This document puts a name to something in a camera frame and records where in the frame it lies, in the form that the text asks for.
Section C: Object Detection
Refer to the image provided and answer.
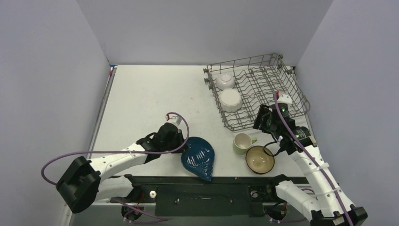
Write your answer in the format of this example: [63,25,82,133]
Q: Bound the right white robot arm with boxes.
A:
[253,104,368,226]

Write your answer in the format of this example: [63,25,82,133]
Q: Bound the grey wire dish rack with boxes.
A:
[203,53,311,132]

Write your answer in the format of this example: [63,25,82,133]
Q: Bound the purple cable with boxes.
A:
[273,91,354,226]
[40,112,190,186]

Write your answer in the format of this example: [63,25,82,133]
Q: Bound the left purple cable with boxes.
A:
[40,112,190,186]

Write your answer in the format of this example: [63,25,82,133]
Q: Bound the plain white bowl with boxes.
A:
[216,73,235,90]

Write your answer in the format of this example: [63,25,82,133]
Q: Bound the blue leaf-shaped plate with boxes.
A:
[181,137,215,182]

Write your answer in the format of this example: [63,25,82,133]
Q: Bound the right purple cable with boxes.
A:
[273,91,354,226]

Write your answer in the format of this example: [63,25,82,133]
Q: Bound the white scalloped black-rimmed dish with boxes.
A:
[219,89,243,113]

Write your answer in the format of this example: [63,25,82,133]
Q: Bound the green mug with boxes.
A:
[232,133,258,155]

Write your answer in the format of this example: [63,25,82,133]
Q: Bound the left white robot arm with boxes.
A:
[56,122,188,213]

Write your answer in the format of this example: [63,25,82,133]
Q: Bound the black front mounting rail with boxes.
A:
[99,175,312,218]

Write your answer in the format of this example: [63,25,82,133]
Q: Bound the brown black-rimmed bowl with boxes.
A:
[245,145,275,175]

